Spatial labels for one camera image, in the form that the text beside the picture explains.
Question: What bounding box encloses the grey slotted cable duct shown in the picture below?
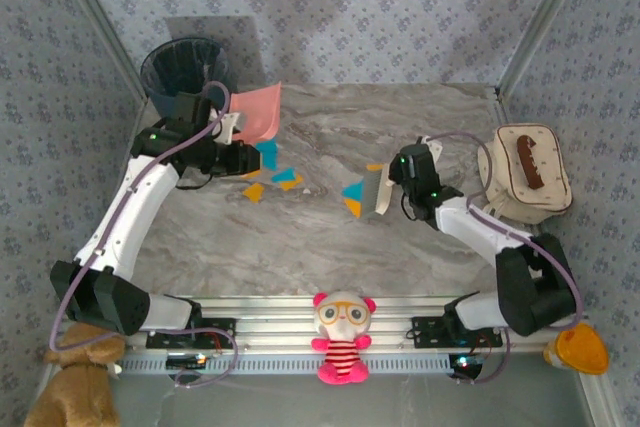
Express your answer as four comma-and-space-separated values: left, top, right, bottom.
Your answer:
117, 351, 484, 377

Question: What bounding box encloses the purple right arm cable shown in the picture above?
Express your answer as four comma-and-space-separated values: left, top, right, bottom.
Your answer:
424, 131, 584, 386

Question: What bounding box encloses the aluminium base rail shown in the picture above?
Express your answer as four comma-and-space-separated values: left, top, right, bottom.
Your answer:
58, 295, 571, 354

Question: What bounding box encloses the clear plastic bin liner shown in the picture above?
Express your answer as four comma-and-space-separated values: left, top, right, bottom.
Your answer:
139, 36, 231, 98

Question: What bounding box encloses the brown bag handle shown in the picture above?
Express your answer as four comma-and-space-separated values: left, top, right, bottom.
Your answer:
516, 134, 545, 190

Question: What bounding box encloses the aluminium frame post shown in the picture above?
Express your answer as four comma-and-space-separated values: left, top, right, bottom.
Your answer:
52, 0, 150, 104
494, 0, 599, 98

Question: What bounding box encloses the orange round toy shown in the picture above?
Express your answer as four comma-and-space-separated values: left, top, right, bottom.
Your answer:
542, 324, 610, 377

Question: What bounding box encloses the cream wooden hand brush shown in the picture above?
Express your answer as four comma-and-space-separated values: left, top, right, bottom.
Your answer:
357, 164, 397, 221

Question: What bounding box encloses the pink plastic dustpan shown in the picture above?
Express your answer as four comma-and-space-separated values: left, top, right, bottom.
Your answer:
227, 80, 283, 142

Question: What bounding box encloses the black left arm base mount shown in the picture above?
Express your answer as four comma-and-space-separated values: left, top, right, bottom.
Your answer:
145, 315, 237, 350

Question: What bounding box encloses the cream fabric pouch bag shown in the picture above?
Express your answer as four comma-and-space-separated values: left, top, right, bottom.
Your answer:
476, 123, 574, 226

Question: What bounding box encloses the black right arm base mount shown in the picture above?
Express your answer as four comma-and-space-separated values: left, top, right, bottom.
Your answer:
410, 314, 504, 348

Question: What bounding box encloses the dark blue trash bin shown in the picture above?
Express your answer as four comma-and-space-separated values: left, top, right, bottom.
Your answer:
138, 36, 232, 121

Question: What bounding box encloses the black controller board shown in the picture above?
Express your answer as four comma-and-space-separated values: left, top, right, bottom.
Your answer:
448, 352, 484, 381
166, 353, 209, 371

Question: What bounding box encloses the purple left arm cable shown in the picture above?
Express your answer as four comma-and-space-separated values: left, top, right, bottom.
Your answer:
48, 80, 239, 389

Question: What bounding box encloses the pink plush doll with glasses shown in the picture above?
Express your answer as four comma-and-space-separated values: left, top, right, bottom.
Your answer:
310, 290, 377, 387

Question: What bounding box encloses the brown plush teddy bear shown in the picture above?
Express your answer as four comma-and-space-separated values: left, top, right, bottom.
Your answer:
22, 322, 126, 427

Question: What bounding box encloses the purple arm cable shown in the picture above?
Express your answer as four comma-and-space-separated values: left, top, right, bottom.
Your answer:
48, 80, 239, 389
424, 131, 584, 386

